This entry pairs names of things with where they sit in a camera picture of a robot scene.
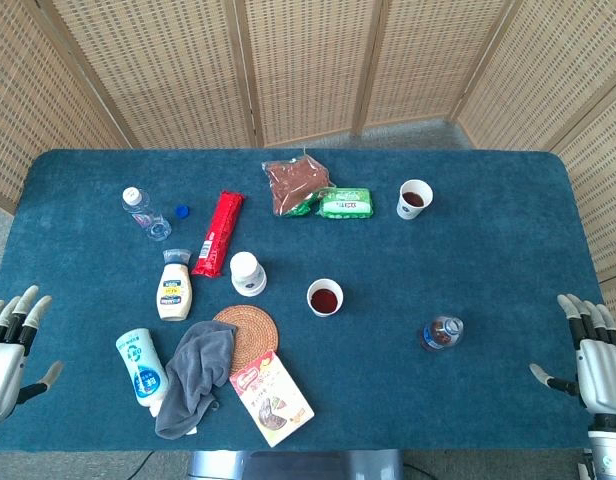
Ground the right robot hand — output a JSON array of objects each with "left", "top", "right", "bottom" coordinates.
[{"left": 529, "top": 293, "right": 616, "bottom": 416}]

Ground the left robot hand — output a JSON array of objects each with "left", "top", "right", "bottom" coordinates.
[{"left": 0, "top": 284, "right": 65, "bottom": 426}]

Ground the small water bottle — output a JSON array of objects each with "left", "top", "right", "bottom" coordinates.
[{"left": 419, "top": 314, "right": 465, "bottom": 353}]

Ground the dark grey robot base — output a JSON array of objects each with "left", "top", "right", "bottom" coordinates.
[{"left": 187, "top": 449, "right": 404, "bottom": 480}]

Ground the paper cup blue flower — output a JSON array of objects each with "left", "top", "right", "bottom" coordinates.
[{"left": 396, "top": 179, "right": 434, "bottom": 221}]

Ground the paper cup green print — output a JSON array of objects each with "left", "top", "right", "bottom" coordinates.
[{"left": 306, "top": 278, "right": 345, "bottom": 318}]

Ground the white bottle light blue label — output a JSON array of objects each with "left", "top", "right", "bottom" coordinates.
[{"left": 115, "top": 327, "right": 170, "bottom": 418}]

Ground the blue table cloth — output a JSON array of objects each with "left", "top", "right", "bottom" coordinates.
[{"left": 0, "top": 148, "right": 612, "bottom": 454}]

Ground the cream mayonnaise squeeze bottle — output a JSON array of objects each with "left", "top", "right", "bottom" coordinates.
[{"left": 156, "top": 248, "right": 193, "bottom": 322}]

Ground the grey towel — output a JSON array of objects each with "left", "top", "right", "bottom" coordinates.
[{"left": 154, "top": 320, "right": 239, "bottom": 441}]

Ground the clear water bottle white cap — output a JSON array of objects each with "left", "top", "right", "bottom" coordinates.
[{"left": 121, "top": 186, "right": 173, "bottom": 242}]

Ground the red biscuit packet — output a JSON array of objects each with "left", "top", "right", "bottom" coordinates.
[{"left": 190, "top": 190, "right": 246, "bottom": 279}]

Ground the round rattan coaster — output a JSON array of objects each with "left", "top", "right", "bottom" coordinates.
[{"left": 212, "top": 304, "right": 280, "bottom": 375}]

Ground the stack of inverted paper cups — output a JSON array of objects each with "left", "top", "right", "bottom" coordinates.
[{"left": 229, "top": 251, "right": 268, "bottom": 298}]

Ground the red white biscuit box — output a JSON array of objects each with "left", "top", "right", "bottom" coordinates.
[{"left": 228, "top": 349, "right": 316, "bottom": 448}]

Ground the green snack packet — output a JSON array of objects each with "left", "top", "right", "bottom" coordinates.
[{"left": 316, "top": 187, "right": 376, "bottom": 220}]

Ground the wicker folding screen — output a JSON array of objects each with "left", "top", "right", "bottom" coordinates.
[{"left": 0, "top": 0, "right": 616, "bottom": 351}]

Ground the clear bag of brown beans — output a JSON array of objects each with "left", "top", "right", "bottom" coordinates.
[{"left": 260, "top": 154, "right": 335, "bottom": 218}]

